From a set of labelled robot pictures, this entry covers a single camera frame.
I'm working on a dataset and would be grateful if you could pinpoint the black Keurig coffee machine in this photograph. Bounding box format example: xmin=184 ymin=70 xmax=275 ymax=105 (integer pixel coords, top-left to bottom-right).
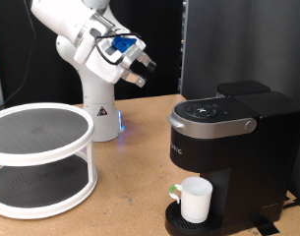
xmin=164 ymin=80 xmax=300 ymax=236

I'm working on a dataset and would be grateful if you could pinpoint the blue camera mount bracket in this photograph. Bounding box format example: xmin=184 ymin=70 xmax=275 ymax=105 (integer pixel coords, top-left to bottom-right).
xmin=111 ymin=35 xmax=138 ymax=53

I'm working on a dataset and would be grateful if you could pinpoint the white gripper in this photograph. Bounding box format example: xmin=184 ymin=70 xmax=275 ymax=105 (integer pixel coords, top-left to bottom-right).
xmin=85 ymin=30 xmax=157 ymax=89

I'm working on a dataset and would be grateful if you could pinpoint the black backdrop curtain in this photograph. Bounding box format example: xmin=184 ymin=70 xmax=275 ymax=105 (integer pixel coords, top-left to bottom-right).
xmin=0 ymin=0 xmax=184 ymax=109

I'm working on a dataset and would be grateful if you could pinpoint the black tape strip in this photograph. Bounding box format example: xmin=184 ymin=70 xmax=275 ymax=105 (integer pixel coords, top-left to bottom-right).
xmin=253 ymin=217 xmax=281 ymax=236

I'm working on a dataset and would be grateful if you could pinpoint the dark grey partition panel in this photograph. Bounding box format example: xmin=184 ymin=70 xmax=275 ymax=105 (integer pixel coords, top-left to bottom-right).
xmin=180 ymin=0 xmax=300 ymax=210

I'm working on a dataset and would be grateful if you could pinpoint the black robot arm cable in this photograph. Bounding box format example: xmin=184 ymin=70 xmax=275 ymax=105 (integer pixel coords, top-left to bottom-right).
xmin=94 ymin=30 xmax=143 ymax=66

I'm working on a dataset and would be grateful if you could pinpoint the thin black dangling cable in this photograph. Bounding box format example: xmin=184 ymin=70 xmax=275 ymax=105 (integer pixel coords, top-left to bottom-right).
xmin=1 ymin=0 xmax=37 ymax=106

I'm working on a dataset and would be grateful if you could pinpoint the white mug green-marked handle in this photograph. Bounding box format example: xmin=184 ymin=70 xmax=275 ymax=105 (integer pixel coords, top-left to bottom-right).
xmin=168 ymin=176 xmax=213 ymax=224

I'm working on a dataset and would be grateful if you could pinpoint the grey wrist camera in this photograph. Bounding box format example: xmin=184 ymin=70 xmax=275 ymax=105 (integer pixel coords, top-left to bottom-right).
xmin=118 ymin=43 xmax=147 ymax=69

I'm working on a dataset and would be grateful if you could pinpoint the white two-tier turntable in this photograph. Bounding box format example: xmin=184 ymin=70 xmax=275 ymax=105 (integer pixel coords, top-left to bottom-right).
xmin=0 ymin=102 xmax=98 ymax=220

